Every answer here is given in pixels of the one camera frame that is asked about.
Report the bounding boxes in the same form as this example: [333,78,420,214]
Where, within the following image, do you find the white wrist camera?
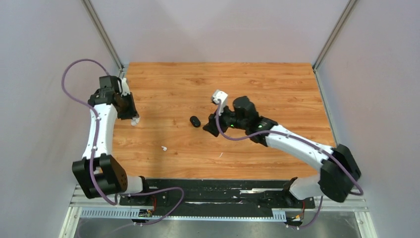
[120,77,131,97]
[211,89,228,116]

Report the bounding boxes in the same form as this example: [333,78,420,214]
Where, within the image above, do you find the aluminium frame rail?
[59,187,377,238]

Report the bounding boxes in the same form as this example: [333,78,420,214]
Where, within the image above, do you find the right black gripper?
[203,102,248,137]

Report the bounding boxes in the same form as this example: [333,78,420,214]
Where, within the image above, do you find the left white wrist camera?
[120,77,131,97]

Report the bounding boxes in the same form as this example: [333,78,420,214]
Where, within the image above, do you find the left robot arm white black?
[72,76,152,205]

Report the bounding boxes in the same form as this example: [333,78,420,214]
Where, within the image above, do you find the white earbud charging case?
[130,117,140,126]

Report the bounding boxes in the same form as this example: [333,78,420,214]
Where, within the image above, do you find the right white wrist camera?
[211,89,228,116]

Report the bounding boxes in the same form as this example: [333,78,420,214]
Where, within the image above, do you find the black earbud charging case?
[190,116,201,127]

